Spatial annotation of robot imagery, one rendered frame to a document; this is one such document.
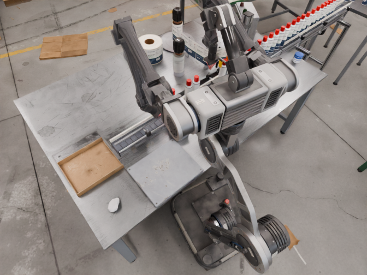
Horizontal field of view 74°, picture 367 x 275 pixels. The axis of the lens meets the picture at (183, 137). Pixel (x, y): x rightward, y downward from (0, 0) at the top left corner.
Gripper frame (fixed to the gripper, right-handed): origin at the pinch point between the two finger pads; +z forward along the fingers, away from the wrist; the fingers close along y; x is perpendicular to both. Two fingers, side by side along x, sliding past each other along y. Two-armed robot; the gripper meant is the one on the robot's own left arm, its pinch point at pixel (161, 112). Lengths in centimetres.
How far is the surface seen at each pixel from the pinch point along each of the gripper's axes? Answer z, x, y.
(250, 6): -4, -80, -9
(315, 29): 118, -134, -7
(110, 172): -25.0, 41.4, -12.1
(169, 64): 28, -28, 41
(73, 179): -34, 58, 0
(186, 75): 30.1, -28.9, 22.5
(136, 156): -10.2, 29.5, -11.0
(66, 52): 74, 47, 240
